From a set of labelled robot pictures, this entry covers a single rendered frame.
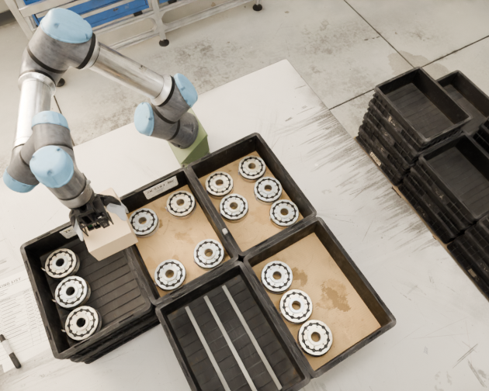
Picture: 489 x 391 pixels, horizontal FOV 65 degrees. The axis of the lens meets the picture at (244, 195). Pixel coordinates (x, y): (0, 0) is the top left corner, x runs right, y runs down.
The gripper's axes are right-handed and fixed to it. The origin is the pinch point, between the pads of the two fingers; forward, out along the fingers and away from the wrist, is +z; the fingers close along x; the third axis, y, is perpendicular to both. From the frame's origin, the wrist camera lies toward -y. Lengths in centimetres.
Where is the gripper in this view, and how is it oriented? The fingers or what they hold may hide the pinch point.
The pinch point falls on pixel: (103, 221)
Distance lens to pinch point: 116.7
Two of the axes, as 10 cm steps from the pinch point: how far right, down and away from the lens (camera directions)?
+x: 8.8, -4.3, 2.0
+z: 0.2, 4.6, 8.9
